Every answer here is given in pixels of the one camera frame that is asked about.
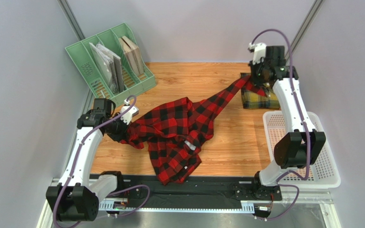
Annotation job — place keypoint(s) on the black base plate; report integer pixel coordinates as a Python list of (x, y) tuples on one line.
[(197, 192)]

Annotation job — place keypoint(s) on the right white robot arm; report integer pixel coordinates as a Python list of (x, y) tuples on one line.
[(302, 143)]

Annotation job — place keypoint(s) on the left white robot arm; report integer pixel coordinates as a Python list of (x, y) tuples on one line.
[(81, 164)]

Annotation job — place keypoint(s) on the white plastic basket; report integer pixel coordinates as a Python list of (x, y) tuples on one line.
[(323, 174)]

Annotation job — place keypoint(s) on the green file organizer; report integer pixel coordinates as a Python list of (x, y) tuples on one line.
[(82, 56)]

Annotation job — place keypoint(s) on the brown books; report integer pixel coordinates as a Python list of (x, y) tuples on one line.
[(133, 55)]

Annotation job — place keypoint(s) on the aluminium frame rail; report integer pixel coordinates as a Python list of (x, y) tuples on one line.
[(264, 211)]

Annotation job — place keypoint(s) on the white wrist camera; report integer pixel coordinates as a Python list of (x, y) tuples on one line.
[(259, 52), (128, 111)]

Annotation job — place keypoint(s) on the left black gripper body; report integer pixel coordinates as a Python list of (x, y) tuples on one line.
[(117, 128)]

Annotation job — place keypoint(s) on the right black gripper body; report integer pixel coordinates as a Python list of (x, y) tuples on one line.
[(261, 73)]

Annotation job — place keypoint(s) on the red black plaid shirt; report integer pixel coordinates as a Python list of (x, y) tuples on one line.
[(176, 131)]

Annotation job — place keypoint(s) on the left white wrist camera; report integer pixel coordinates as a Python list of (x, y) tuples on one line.
[(128, 111)]

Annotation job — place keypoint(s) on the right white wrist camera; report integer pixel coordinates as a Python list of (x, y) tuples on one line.
[(259, 52)]

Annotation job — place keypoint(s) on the yellow plaid folded shirt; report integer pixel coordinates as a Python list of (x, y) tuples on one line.
[(259, 97)]

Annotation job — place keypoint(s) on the grey spiral notebooks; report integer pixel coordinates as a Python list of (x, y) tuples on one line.
[(110, 66)]

